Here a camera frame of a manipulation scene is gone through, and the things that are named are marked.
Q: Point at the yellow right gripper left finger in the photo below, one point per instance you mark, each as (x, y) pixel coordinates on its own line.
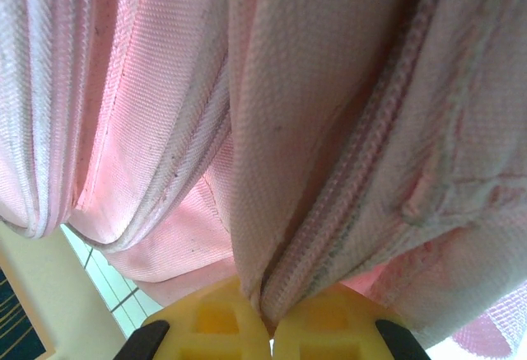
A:
(210, 327)

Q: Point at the pink backpack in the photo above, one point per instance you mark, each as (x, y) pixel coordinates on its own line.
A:
(263, 108)

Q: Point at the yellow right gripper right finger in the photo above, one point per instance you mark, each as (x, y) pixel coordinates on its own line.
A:
(341, 331)

